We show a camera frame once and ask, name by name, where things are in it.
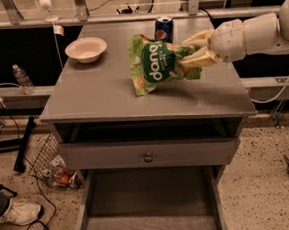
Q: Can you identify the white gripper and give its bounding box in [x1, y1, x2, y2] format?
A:
[180, 19, 246, 68]

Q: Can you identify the green rice chip bag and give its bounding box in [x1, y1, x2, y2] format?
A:
[128, 34, 202, 96]

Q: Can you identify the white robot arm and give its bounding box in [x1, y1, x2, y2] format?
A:
[180, 0, 289, 68]

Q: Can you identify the grey cabinet with counter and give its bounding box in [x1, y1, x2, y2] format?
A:
[31, 10, 262, 183]

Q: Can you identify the grey top drawer with knob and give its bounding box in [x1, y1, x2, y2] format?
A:
[59, 137, 240, 170]

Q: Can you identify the open grey middle drawer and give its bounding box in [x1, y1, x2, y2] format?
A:
[75, 166, 228, 230]

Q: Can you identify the blue Pepsi can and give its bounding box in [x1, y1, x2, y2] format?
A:
[154, 15, 174, 43]

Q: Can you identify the white paper bowl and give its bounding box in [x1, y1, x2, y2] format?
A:
[65, 37, 107, 64]

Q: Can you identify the clear plastic water bottle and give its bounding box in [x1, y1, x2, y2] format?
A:
[13, 64, 35, 95]

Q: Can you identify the black bar on floor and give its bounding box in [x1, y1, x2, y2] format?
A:
[13, 116, 35, 173]

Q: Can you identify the white sneaker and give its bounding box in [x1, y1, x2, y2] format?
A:
[0, 199, 43, 226]

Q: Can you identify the white cable at right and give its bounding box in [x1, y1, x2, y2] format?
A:
[246, 52, 289, 106]

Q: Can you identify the wire basket with items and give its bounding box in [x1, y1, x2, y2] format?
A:
[29, 134, 82, 189]

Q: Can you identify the black floor cable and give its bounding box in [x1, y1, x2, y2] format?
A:
[15, 153, 59, 230]

